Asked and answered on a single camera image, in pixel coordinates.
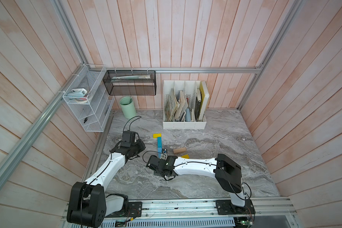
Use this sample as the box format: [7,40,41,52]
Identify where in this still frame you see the light blue wooden block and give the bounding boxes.
[157,147,162,158]

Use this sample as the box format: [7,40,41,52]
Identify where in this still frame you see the teal wooden block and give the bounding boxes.
[157,137,162,148]

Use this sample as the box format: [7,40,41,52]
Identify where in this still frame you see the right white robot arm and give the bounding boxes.
[146,154,247,208]

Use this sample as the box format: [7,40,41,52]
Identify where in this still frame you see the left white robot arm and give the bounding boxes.
[66,130,145,228]

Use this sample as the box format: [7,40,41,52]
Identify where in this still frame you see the natural wooden block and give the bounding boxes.
[173,147,187,154]

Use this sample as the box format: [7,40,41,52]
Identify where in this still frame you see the long yellow wooden block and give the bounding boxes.
[182,154,190,159]

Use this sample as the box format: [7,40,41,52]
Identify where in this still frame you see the mint green plastic cup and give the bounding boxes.
[120,97,136,119]

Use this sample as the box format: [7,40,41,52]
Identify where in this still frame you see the illustrated Chinese history book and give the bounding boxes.
[164,88,180,122]

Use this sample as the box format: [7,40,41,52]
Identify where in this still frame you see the white plastic file organizer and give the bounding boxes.
[163,80,207,129]

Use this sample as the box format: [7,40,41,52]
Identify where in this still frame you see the cream hardcover book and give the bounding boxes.
[198,81,210,121]

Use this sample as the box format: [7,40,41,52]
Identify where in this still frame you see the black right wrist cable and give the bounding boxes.
[142,150,163,163]

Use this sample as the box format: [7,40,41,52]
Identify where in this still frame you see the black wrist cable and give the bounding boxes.
[142,150,163,163]
[122,115,142,132]

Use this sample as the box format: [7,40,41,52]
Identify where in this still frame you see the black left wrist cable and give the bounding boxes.
[122,115,142,132]

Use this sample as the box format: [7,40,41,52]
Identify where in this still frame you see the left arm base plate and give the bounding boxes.
[106,201,143,218]

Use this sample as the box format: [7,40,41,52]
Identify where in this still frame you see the black wire mesh basket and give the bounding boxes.
[103,70,157,96]

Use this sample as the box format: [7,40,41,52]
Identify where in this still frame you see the white wire shelf rack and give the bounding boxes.
[63,64,114,132]

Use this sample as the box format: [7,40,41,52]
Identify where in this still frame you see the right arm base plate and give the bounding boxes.
[215,199,256,215]

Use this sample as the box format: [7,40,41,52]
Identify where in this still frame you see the aluminium front rail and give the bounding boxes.
[102,197,297,227]

